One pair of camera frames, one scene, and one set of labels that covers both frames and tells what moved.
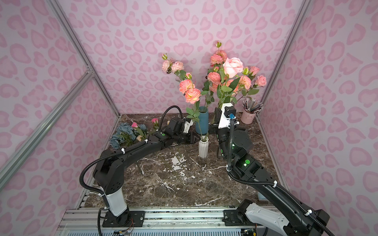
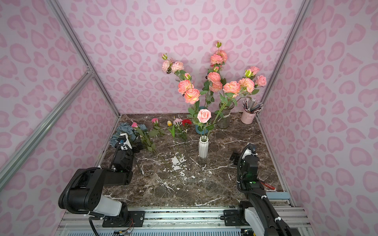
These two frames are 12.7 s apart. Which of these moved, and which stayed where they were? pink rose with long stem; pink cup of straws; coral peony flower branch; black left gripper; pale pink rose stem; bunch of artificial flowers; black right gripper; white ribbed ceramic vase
Moved: black right gripper; black left gripper; pale pink rose stem
Stayed: coral peony flower branch; pink rose with long stem; pink cup of straws; white ribbed ceramic vase; bunch of artificial flowers
